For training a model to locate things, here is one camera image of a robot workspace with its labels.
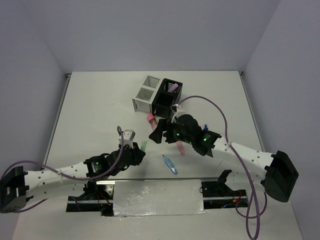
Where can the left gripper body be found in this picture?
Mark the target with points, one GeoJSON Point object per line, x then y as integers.
{"type": "Point", "coordinates": [135, 160]}

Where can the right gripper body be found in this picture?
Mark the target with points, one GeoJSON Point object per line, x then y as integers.
{"type": "Point", "coordinates": [174, 133]}

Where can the green highlighter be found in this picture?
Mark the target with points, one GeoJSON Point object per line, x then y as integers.
{"type": "Point", "coordinates": [143, 145]}

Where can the blue highlighter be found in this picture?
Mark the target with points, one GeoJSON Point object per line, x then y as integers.
{"type": "Point", "coordinates": [170, 165]}

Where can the purple highlighter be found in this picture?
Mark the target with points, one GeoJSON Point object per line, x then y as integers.
{"type": "Point", "coordinates": [173, 88]}

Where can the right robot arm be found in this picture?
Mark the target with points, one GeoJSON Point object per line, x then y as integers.
{"type": "Point", "coordinates": [272, 173]}

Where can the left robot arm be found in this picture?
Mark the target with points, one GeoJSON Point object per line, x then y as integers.
{"type": "Point", "coordinates": [19, 187]}

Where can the pink highlighter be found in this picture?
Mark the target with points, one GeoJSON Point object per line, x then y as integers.
{"type": "Point", "coordinates": [180, 148]}

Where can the pink-capped marker tube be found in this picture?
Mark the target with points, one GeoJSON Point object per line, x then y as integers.
{"type": "Point", "coordinates": [152, 121]}

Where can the white slatted pen holder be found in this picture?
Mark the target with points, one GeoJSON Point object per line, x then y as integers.
{"type": "Point", "coordinates": [143, 100]}

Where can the black slatted pen holder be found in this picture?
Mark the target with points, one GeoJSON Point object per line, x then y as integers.
{"type": "Point", "coordinates": [161, 105]}

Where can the silver foil sheet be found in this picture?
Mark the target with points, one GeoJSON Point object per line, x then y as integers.
{"type": "Point", "coordinates": [157, 198]}

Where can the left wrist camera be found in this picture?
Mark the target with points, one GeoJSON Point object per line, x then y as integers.
{"type": "Point", "coordinates": [127, 137]}

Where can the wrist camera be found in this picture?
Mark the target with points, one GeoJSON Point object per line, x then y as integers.
{"type": "Point", "coordinates": [127, 137]}
{"type": "Point", "coordinates": [177, 111]}

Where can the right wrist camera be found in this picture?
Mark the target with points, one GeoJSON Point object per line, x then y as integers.
{"type": "Point", "coordinates": [177, 111]}

